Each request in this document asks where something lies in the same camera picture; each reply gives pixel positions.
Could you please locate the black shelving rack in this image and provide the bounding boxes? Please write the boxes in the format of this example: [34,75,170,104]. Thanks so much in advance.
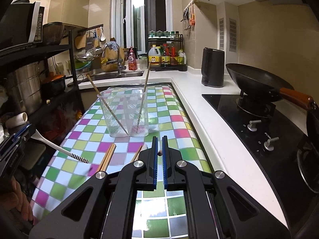
[0,29,86,180]

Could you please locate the chrome sink faucet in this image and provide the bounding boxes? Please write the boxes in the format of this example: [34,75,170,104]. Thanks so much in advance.
[100,42,127,75]

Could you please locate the wooden cutting board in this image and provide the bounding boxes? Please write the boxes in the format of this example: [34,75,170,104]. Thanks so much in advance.
[100,38,127,72]

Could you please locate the checkered plastic table cover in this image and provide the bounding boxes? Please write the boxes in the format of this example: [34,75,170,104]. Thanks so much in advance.
[31,84,211,238]

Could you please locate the orange lidded black pot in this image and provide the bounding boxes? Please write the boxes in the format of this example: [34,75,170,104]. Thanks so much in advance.
[40,74,66,97]

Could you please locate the wooden chopstick one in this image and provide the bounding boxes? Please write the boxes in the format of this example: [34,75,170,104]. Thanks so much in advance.
[86,74,129,135]

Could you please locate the microwave oven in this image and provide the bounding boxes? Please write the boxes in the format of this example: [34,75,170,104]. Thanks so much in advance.
[1,1,44,49]

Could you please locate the black wok orange handle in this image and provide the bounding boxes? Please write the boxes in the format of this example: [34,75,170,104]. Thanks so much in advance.
[226,63,318,111]

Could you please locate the wooden chopstick three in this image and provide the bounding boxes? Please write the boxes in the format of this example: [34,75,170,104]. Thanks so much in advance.
[100,143,116,171]

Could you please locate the steel kitchen sink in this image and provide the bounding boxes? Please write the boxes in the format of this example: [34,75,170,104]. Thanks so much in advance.
[89,71,144,81]

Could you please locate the wooden chopstick seven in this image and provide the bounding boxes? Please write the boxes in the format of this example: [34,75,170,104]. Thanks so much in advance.
[136,62,150,133]

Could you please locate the large steel stock pot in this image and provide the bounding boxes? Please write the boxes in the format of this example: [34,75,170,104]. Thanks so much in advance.
[7,63,42,114]

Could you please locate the dark bowl on shelf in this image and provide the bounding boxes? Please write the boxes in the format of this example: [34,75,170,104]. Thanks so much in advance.
[42,22,64,45]

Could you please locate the white striped-handle spoon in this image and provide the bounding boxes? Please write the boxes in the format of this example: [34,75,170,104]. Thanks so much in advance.
[31,130,89,164]

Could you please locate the yellow cooking oil jug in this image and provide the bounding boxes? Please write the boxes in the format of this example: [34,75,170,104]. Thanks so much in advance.
[148,45,161,67]

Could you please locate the white paper roll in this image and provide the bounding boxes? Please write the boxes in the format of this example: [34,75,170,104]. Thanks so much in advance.
[5,112,28,128]

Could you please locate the black condiment rack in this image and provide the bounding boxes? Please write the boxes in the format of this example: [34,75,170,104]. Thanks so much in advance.
[147,31,188,72]

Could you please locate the black electric kettle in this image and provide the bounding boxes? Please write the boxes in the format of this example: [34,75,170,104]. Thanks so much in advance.
[201,48,225,88]

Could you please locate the hanging utensils on hooks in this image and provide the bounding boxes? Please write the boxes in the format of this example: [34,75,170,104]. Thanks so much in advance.
[181,0,196,30]

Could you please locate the wooden chopstick two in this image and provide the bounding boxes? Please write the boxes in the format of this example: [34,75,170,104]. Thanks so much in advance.
[97,143,116,171]

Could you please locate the clear plastic utensil holder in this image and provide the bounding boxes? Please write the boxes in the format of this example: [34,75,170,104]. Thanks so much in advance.
[97,87,149,138]

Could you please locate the red dish soap bottle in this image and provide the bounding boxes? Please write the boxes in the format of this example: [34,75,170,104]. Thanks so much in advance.
[128,48,137,71]

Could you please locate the glass jar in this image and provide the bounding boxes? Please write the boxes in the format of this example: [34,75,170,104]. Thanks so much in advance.
[138,53,148,70]

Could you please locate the person's left hand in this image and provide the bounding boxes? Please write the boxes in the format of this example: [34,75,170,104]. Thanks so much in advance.
[1,176,33,221]

